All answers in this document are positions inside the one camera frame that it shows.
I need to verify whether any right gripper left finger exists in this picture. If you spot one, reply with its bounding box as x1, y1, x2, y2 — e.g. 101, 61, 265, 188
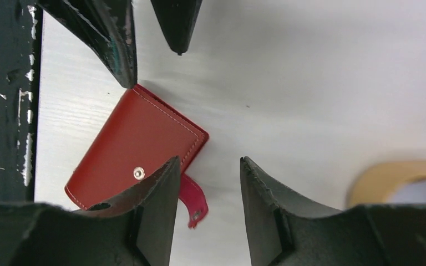
0, 157, 181, 265

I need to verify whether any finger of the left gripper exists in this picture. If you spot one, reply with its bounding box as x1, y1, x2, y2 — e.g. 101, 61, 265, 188
151, 0, 202, 55
38, 0, 138, 89

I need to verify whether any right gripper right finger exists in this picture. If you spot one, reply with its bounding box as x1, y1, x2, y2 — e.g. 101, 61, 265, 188
240, 157, 426, 265

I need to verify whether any red card holder wallet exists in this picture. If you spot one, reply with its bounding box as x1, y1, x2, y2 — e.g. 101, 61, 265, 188
64, 85, 209, 228

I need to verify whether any oval wooden tray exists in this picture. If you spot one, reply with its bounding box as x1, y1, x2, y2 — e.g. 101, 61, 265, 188
346, 160, 426, 208

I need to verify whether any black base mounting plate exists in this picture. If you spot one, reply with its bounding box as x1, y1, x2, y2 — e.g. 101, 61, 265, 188
0, 1, 43, 202

